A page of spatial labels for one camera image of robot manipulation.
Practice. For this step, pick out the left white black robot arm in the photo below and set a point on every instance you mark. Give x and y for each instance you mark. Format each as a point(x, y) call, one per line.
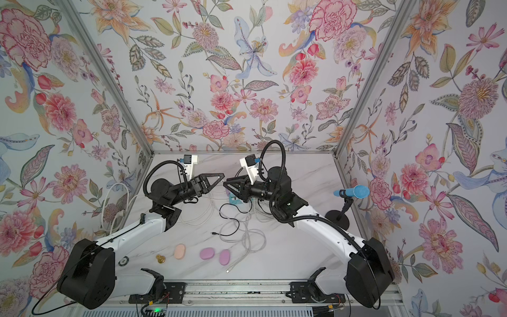
point(91, 277)

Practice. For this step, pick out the round black white sticker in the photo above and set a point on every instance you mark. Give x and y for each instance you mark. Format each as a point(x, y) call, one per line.
point(124, 261)

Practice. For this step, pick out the small brass knob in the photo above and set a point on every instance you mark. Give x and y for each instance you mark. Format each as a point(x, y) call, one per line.
point(160, 259)

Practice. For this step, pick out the blue microphone on stand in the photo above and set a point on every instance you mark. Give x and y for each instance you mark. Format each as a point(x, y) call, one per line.
point(348, 195)

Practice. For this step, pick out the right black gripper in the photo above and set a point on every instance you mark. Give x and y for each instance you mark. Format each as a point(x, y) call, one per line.
point(245, 187)

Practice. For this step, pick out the purple earbud case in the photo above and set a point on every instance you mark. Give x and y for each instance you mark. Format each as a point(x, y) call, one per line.
point(225, 257)
point(207, 253)

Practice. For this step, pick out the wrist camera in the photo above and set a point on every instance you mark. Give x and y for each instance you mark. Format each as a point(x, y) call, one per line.
point(189, 162)
point(250, 165)

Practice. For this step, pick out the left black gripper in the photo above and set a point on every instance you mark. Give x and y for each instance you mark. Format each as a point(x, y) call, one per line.
point(199, 186)

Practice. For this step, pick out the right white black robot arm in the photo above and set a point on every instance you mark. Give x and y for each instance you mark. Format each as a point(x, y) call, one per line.
point(365, 271)

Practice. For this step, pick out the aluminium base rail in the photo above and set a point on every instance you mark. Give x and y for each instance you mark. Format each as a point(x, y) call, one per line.
point(253, 292)

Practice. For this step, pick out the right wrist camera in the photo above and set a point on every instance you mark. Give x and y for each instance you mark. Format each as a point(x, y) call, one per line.
point(250, 165)

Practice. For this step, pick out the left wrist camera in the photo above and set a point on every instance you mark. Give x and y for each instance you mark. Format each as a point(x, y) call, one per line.
point(189, 162)

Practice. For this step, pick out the peach earbud case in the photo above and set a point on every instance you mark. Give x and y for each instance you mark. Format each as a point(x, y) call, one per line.
point(180, 251)

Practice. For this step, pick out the teal power strip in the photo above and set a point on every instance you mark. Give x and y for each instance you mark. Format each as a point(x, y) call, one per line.
point(234, 200)

